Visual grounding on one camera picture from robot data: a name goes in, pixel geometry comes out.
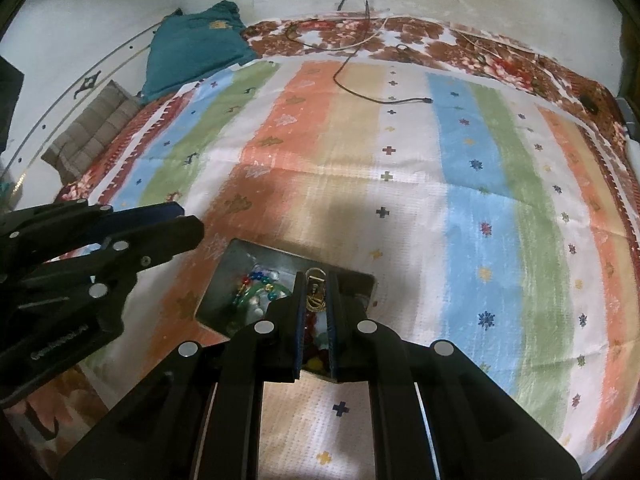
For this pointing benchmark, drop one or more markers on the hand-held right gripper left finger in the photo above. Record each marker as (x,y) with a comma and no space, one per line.
(300,320)

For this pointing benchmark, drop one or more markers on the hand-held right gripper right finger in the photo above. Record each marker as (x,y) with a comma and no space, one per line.
(332,320)

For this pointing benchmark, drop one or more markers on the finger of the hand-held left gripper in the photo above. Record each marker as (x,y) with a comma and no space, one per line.
(170,240)
(150,212)

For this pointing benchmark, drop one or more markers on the green jade bangle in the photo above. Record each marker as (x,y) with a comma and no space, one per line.
(280,287)

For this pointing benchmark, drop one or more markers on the metal jewelry box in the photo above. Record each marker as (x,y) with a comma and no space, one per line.
(225,280)

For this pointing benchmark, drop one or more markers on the brown checked folded cloth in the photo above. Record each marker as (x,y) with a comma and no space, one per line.
(95,125)

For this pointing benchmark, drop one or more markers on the striped printed blanket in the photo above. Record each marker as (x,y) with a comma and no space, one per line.
(400,185)

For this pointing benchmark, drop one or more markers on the teal quilted pillow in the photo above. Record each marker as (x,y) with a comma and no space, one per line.
(195,50)

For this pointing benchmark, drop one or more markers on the curved metal bed frame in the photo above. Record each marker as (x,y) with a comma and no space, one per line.
(87,82)

